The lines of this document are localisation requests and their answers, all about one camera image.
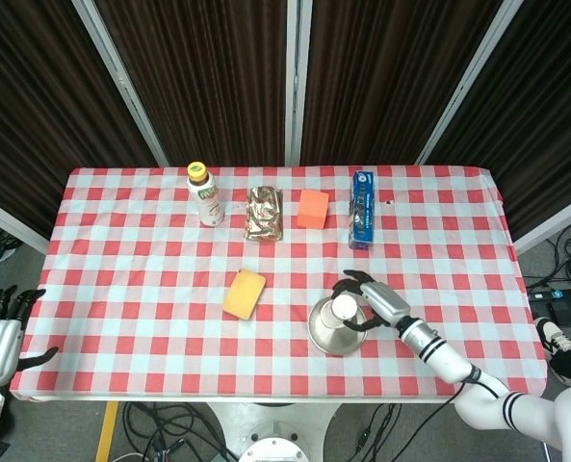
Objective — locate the yellow sponge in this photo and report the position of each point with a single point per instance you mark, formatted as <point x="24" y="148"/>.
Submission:
<point x="244" y="294"/>

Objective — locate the black power strip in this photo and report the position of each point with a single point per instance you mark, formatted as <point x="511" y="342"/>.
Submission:
<point x="559" y="293"/>

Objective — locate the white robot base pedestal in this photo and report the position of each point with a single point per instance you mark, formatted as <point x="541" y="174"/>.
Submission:
<point x="275" y="433"/>

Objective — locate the dark brown curtain panel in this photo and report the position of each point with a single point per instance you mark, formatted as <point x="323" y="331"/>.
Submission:
<point x="540" y="110"/>
<point x="208" y="82"/>
<point x="34" y="106"/>
<point x="386" y="82"/>

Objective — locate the yellow floor tape strip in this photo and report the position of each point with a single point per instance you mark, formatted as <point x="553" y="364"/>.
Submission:
<point x="107" y="433"/>

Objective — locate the red white checkered tablecloth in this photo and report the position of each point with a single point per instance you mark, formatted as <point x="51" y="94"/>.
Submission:
<point x="121" y="289"/>

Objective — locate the white bottle with yellow cap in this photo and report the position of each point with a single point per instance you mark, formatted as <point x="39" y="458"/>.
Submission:
<point x="210" y="204"/>

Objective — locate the white paper cup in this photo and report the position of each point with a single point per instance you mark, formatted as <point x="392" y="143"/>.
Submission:
<point x="343" y="310"/>

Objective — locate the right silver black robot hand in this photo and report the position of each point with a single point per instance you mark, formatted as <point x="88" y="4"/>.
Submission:
<point x="386" y="303"/>

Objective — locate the blue rectangular carton box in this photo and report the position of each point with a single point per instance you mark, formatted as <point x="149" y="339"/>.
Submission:
<point x="363" y="212"/>

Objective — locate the orange foam cube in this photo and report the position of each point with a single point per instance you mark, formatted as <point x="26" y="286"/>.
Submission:
<point x="312" y="212"/>

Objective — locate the silver metal plate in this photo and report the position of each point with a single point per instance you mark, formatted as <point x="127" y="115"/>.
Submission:
<point x="335" y="339"/>

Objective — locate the gold foil snack packet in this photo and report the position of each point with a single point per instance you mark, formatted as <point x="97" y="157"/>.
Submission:
<point x="265" y="214"/>

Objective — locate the white partition frame post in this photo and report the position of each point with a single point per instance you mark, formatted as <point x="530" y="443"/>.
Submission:
<point x="10" y="223"/>
<point x="554" y="221"/>
<point x="121" y="82"/>
<point x="297" y="82"/>
<point x="468" y="82"/>

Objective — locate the white black sneaker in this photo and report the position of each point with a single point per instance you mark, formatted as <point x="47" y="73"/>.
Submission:
<point x="554" y="337"/>

